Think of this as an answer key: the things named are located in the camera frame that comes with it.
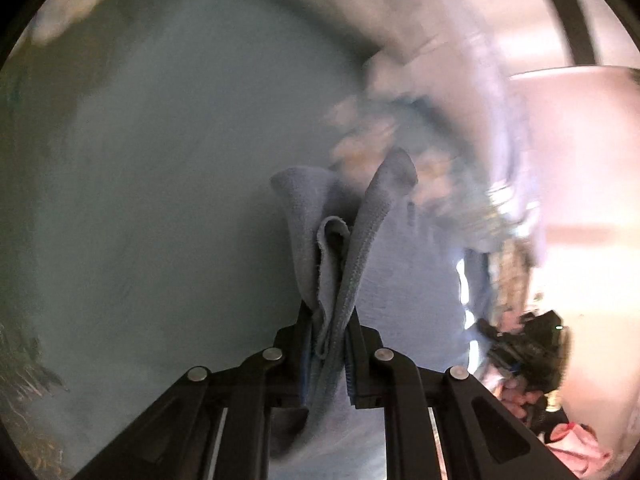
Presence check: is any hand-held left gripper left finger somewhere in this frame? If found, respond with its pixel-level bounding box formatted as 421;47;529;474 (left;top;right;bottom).
75;300;321;480

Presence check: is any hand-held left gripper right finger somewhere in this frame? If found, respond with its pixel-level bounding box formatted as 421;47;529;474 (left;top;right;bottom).
342;310;571;480

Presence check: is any blue garment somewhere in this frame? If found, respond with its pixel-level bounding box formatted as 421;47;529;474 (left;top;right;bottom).
270;147;498;480

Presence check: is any person's right hand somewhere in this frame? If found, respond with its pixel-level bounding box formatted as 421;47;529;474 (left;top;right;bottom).
497;377;542;418

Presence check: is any pink cloth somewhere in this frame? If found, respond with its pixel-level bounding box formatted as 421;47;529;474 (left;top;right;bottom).
542;422;613;478

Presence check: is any teal floral bedsheet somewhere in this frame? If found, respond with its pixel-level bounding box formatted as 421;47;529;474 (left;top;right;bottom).
0;0;531;480

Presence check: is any white wardrobe with black stripe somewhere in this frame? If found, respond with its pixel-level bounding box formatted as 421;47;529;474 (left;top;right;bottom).
490;0;640;321

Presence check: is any light blue daisy duvet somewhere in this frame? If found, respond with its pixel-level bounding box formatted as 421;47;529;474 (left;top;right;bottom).
215;0;548;266

